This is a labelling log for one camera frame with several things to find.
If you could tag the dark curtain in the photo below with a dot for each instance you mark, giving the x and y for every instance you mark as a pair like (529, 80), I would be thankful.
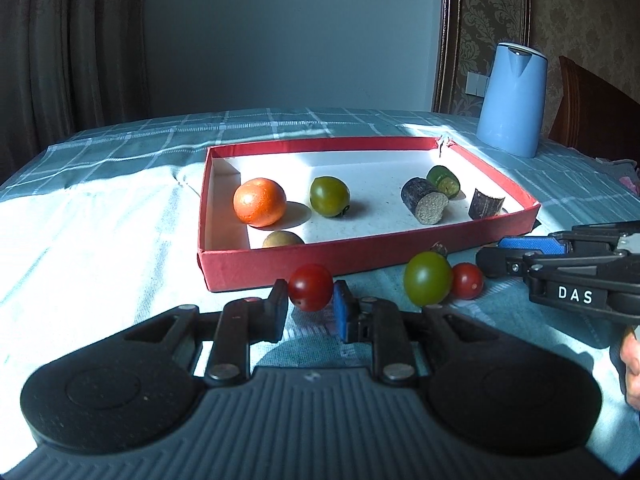
(65, 50)

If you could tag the white wall switch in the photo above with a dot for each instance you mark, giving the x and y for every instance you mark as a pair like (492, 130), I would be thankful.
(476, 83)

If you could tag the red cherry tomato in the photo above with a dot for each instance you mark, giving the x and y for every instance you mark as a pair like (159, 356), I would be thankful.
(310, 287)
(467, 281)

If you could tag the brown round fruit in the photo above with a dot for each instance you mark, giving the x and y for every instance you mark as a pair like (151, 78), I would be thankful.
(282, 240)

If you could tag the blue checked tablecloth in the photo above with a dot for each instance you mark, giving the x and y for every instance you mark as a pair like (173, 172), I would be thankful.
(100, 240)

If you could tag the green tomato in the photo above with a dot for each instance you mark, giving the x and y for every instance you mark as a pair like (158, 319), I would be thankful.
(329, 196)
(427, 279)

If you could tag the dark sugarcane piece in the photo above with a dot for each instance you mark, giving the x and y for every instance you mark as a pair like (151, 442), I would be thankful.
(486, 204)
(424, 200)

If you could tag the green cucumber piece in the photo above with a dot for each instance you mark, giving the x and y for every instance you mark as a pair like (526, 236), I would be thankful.
(442, 179)

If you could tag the red cardboard box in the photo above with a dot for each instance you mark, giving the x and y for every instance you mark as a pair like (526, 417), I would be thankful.
(360, 200)

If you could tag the dark wooden chair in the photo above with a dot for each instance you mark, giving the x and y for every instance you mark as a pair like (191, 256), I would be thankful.
(595, 110)

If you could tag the orange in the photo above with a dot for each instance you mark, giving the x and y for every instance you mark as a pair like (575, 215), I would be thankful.
(259, 202)

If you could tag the blue kettle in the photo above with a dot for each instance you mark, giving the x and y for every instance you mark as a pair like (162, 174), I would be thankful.
(510, 105)

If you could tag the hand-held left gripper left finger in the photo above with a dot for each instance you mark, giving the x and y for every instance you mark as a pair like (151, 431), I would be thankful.
(278, 310)

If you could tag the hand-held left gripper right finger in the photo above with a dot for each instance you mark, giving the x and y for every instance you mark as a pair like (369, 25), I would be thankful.
(343, 312)

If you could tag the person's right hand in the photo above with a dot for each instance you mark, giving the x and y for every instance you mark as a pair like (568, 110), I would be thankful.
(632, 367)

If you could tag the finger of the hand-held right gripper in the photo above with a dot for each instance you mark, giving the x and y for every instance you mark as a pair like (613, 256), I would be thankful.
(496, 263)
(531, 245)

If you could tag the dark wooden wall frame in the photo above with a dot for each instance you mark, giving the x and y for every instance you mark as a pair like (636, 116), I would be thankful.
(450, 35)

